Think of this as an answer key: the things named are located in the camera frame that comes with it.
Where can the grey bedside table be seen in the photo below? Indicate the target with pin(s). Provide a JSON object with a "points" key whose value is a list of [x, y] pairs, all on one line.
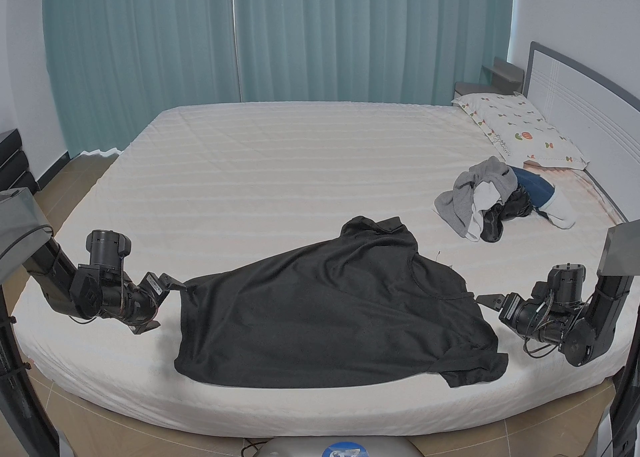
{"points": [[505, 73]]}

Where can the white printed pillow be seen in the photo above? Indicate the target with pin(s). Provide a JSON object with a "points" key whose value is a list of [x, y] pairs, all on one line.
{"points": [[525, 132]]}

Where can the blue-green curtain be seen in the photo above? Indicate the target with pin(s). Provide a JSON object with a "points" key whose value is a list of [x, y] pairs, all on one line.
{"points": [[140, 34], [370, 19]]}

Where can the bed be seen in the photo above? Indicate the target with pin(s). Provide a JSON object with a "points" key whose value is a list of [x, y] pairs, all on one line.
{"points": [[300, 170]]}

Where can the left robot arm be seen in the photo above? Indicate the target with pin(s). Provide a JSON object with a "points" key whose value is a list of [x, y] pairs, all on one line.
{"points": [[85, 290]]}

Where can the black chest of drawers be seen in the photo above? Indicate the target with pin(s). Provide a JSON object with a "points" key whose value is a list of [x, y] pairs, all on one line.
{"points": [[17, 170]]}

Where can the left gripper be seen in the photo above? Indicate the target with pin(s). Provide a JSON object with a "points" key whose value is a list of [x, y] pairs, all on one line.
{"points": [[145, 305]]}

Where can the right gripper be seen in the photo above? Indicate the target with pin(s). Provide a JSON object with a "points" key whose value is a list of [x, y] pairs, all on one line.
{"points": [[522, 315]]}

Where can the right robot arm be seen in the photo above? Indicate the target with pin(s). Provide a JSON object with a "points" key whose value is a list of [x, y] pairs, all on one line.
{"points": [[610, 295]]}

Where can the pile of clothes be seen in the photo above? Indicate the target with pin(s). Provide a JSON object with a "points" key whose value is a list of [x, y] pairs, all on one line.
{"points": [[462, 205]]}

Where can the black T-shirt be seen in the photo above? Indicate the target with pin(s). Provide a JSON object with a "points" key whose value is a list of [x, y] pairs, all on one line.
{"points": [[325, 315]]}

